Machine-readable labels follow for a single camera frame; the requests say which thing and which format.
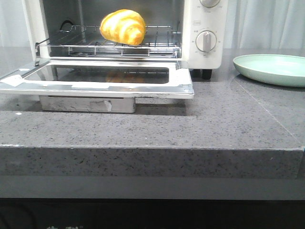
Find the glass oven door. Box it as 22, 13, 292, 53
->
0, 59, 194, 99

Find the orange striped croissant bread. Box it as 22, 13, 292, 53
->
100, 9, 146, 45

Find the white Toshiba toaster oven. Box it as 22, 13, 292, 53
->
22, 0, 228, 79

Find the grey timer knob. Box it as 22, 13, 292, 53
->
196, 31, 217, 52

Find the grey temperature knob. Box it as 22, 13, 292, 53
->
200, 0, 220, 8

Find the light green plate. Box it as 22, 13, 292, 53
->
233, 54, 305, 88

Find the white oven door handle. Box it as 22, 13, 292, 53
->
39, 95, 136, 113

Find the metal wire oven rack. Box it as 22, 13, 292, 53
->
35, 25, 182, 59

